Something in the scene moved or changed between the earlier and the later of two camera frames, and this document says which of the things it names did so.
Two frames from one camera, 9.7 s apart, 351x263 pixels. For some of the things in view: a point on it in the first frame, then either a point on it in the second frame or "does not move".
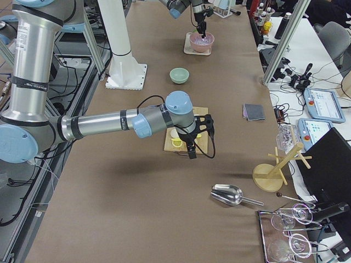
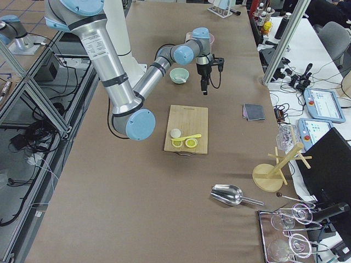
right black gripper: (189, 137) → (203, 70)
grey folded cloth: (253, 112) does not move
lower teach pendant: (310, 130) does not move
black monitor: (329, 176) does not move
